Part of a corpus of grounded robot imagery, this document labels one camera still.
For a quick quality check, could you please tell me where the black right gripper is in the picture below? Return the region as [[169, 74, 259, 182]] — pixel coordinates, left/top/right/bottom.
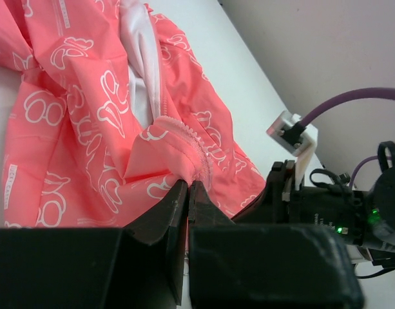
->
[[232, 160, 367, 245]]

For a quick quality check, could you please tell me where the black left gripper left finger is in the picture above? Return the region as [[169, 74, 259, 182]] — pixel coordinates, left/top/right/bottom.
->
[[126, 180, 188, 304]]

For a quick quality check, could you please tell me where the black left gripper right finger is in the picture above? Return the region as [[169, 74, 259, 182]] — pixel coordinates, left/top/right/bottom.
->
[[188, 181, 235, 227]]

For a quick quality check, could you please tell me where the pink patterned hooded jacket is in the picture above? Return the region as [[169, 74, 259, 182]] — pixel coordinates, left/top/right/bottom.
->
[[0, 1, 265, 228]]

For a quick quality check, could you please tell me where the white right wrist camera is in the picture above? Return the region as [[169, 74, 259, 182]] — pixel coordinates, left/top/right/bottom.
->
[[266, 111, 318, 190]]

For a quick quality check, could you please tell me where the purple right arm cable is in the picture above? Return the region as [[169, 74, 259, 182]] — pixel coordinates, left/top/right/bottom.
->
[[300, 87, 395, 126]]

